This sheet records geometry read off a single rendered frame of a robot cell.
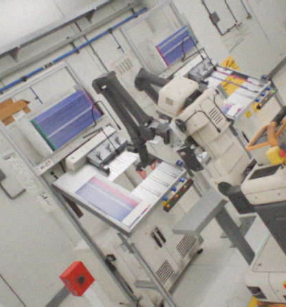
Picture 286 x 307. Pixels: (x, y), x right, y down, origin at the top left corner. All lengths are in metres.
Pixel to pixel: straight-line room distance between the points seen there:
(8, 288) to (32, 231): 0.55
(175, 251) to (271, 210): 1.38
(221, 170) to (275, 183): 0.40
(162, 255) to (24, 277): 1.72
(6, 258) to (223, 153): 2.75
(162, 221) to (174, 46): 1.72
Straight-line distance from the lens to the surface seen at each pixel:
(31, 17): 5.12
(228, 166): 2.19
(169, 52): 3.87
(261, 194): 1.94
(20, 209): 4.37
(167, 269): 3.17
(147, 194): 2.79
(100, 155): 2.98
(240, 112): 3.55
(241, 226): 3.42
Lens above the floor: 1.56
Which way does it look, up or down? 11 degrees down
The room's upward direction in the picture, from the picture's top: 35 degrees counter-clockwise
